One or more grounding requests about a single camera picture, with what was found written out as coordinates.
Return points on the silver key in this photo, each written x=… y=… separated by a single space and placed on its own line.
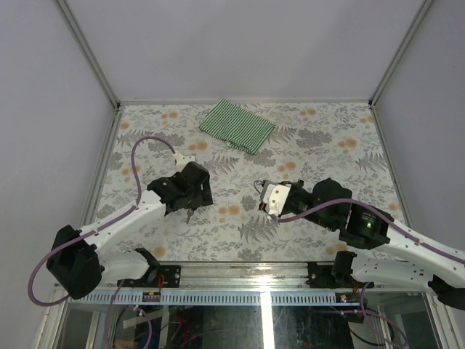
x=189 y=215

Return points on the floral patterned table mat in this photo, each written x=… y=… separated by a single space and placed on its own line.
x=311 y=142

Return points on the large silver keyring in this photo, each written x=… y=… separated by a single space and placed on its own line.
x=261 y=187

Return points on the green white striped cloth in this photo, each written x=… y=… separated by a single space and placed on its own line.
x=239 y=128

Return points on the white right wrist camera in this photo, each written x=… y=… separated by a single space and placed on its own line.
x=273 y=197

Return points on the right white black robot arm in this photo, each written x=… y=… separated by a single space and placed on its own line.
x=440 y=268

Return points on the white slotted cable duct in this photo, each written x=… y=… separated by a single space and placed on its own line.
x=180 y=297

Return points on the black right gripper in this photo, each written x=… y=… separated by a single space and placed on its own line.
x=299 y=184

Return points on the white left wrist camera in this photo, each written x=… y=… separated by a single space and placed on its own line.
x=181 y=160

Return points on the aluminium mounting rail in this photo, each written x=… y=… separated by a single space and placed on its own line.
x=282 y=275

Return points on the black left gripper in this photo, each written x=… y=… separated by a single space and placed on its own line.
x=205 y=198

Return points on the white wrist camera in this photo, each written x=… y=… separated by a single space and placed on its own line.
x=181 y=160
x=273 y=197

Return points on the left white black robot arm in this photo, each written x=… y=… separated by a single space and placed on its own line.
x=86 y=257

